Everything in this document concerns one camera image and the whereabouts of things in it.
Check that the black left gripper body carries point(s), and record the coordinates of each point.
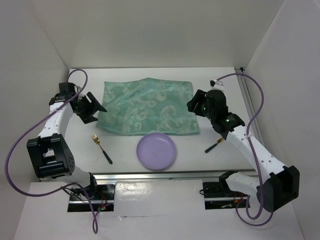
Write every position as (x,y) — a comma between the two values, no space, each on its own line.
(84,108)

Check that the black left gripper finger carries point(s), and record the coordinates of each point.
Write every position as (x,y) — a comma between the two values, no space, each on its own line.
(89,119)
(95,105)

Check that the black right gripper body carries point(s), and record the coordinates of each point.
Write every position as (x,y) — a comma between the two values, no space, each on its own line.
(201,108)

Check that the teal patterned satin cloth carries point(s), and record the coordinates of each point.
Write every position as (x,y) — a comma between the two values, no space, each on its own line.
(149,105)

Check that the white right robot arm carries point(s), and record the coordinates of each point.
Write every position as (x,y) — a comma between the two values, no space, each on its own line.
(276,184)

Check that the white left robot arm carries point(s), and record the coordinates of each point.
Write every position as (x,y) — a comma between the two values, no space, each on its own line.
(49,152)

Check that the lilac round plastic plate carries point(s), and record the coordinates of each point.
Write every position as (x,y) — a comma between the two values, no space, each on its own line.
(156,151)

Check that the gold fork green handle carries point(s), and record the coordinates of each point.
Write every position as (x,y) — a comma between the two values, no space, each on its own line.
(97,142)

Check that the gold knife green handle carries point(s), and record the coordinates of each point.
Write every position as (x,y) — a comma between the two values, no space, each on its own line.
(214,145)

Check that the right side aluminium rail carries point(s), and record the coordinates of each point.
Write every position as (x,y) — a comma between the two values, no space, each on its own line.
(244,83)

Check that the aluminium rail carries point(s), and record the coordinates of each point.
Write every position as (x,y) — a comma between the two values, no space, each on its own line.
(244,83)
(205,175)

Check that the front aluminium rail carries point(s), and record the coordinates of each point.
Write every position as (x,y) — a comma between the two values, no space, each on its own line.
(205,175)

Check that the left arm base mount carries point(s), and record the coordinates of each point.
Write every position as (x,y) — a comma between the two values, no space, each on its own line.
(102,199)

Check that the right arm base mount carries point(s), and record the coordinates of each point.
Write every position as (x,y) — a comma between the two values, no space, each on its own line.
(215,198)

